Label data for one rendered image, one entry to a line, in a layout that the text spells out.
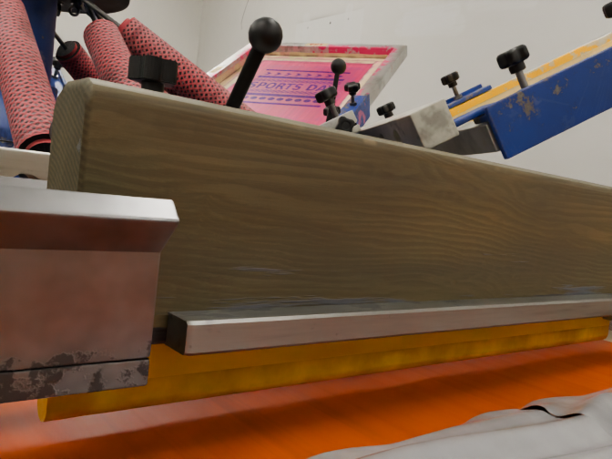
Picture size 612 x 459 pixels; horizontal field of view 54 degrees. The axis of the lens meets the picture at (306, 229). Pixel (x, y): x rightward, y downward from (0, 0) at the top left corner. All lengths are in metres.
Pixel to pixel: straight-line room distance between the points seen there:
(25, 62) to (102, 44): 0.15
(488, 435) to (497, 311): 0.08
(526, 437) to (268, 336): 0.10
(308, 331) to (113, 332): 0.07
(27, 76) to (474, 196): 0.53
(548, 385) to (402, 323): 0.11
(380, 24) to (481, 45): 0.68
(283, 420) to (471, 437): 0.06
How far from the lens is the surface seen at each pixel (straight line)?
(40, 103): 0.67
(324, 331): 0.21
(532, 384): 0.32
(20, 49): 0.76
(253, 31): 0.49
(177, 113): 0.18
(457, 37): 2.96
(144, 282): 0.17
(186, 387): 0.21
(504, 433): 0.22
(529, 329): 0.36
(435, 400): 0.27
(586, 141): 2.52
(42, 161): 0.40
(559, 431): 0.24
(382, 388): 0.27
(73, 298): 0.16
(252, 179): 0.20
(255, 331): 0.19
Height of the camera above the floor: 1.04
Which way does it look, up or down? 4 degrees down
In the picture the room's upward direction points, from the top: 7 degrees clockwise
